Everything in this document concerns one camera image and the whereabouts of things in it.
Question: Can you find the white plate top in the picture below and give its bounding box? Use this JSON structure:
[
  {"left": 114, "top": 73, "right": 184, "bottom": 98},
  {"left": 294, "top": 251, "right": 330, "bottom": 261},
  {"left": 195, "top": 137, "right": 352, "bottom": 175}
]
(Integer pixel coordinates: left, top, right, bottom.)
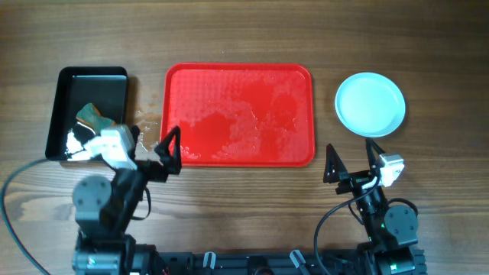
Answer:
[{"left": 334, "top": 72, "right": 406, "bottom": 138}]

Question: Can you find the red plastic tray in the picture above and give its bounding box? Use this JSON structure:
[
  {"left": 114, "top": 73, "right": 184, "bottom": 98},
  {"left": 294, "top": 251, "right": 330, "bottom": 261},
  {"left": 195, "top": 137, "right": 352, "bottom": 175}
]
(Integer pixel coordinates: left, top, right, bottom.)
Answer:
[{"left": 160, "top": 63, "right": 316, "bottom": 167}]

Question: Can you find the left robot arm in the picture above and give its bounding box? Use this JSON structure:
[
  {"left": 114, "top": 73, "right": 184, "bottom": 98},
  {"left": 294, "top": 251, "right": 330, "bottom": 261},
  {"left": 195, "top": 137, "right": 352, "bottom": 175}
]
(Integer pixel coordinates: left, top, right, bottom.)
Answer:
[{"left": 73, "top": 125, "right": 320, "bottom": 274}]

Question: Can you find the orange green sponge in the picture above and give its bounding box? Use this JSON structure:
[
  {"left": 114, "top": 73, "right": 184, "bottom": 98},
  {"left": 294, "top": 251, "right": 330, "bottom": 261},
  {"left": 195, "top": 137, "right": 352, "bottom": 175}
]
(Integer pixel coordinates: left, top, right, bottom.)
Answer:
[{"left": 76, "top": 103, "right": 115, "bottom": 134}]

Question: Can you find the black water basin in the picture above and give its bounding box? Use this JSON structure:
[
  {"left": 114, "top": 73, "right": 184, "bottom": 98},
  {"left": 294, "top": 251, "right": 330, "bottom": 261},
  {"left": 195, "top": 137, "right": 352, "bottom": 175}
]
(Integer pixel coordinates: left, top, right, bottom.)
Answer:
[{"left": 45, "top": 66, "right": 128, "bottom": 160}]

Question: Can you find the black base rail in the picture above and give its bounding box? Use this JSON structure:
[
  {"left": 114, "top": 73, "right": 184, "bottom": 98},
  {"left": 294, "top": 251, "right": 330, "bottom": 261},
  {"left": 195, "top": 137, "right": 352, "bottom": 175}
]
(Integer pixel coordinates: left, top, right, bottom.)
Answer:
[{"left": 129, "top": 244, "right": 427, "bottom": 275}]

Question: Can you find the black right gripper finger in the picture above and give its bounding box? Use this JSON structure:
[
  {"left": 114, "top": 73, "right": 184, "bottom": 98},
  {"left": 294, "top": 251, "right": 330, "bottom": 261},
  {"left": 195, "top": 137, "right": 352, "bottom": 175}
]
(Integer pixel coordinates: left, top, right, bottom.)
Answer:
[
  {"left": 323, "top": 144, "right": 348, "bottom": 183},
  {"left": 365, "top": 137, "right": 385, "bottom": 167}
]

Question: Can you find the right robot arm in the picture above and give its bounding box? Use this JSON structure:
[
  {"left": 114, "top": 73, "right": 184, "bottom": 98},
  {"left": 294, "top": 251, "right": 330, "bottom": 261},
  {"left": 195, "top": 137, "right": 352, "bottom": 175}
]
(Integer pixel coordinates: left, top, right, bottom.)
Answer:
[{"left": 325, "top": 138, "right": 427, "bottom": 274}]

